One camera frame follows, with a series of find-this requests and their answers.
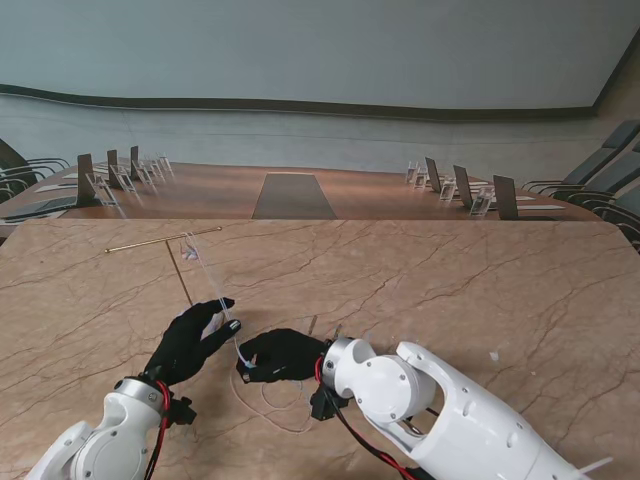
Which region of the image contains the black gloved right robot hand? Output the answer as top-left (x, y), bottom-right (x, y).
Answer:
top-left (235, 328), bottom-right (329, 385)

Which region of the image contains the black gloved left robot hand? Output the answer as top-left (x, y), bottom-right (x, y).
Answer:
top-left (143, 297), bottom-right (243, 387)

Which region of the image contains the gold T rack marble base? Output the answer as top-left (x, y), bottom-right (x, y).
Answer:
top-left (104, 226), bottom-right (223, 307)

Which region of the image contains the brown conference table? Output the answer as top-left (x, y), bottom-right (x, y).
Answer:
top-left (0, 159), bottom-right (606, 224)

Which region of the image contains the dark grey laptop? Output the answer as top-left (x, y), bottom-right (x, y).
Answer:
top-left (0, 195), bottom-right (79, 221)

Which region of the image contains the dark conference chair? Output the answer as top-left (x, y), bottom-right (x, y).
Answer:
top-left (522, 119), bottom-right (640, 196)
top-left (564, 149), bottom-right (640, 211)
top-left (0, 138), bottom-right (71, 182)
top-left (594, 187), bottom-right (640, 251)
top-left (0, 172), bottom-right (31, 204)

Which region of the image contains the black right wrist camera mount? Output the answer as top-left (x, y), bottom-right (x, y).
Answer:
top-left (310, 387), bottom-right (351, 421)

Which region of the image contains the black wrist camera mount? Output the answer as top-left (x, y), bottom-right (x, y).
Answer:
top-left (167, 394), bottom-right (198, 429)
top-left (310, 387), bottom-right (351, 421)

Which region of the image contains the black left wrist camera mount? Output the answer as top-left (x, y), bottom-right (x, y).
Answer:
top-left (167, 394), bottom-right (198, 429)

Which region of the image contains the red black left arm cable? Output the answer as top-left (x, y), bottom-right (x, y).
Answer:
top-left (144, 382), bottom-right (174, 480)

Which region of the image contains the red black arm cable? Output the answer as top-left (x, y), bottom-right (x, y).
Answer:
top-left (144, 382), bottom-right (174, 480)
top-left (314, 357), bottom-right (426, 480)

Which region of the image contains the red black right arm cable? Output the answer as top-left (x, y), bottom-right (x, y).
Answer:
top-left (314, 357), bottom-right (426, 480)

